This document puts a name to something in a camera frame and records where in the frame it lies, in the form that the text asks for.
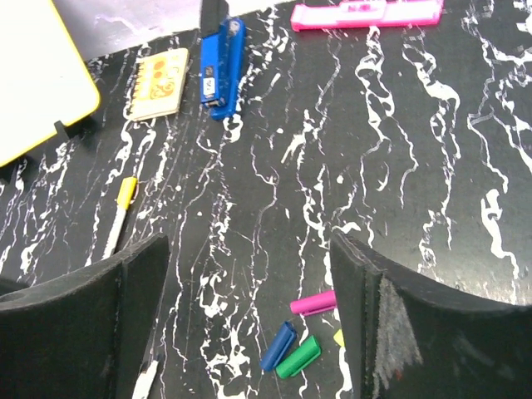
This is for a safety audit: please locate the blue pen cap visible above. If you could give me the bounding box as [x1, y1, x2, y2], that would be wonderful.
[260, 321, 297, 372]

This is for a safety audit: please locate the orange spiral notepad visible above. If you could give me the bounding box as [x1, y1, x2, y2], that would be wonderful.
[126, 47, 190, 121]

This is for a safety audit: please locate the small whiteboard with writing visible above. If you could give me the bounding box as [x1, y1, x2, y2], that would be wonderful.
[1, 1, 101, 165]

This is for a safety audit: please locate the pink utility knife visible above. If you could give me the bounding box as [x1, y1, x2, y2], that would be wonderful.
[290, 1, 444, 32]

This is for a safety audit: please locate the magenta pen cap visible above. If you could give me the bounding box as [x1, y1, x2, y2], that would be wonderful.
[290, 290, 337, 316]

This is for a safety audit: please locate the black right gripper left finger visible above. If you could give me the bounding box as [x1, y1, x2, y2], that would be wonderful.
[1, 234, 170, 398]

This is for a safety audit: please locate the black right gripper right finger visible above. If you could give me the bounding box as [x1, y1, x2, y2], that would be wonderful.
[330, 233, 531, 398]

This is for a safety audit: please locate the blue stapler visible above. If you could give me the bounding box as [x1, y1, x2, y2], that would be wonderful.
[199, 0, 246, 121]

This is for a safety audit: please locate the white pen blue tip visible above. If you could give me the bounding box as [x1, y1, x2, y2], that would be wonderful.
[131, 360, 159, 399]

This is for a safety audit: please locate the lime green pen cap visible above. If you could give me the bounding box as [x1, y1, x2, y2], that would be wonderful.
[333, 329, 345, 347]

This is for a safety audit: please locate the white pen yellow tip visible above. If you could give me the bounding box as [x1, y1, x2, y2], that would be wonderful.
[103, 176, 137, 259]

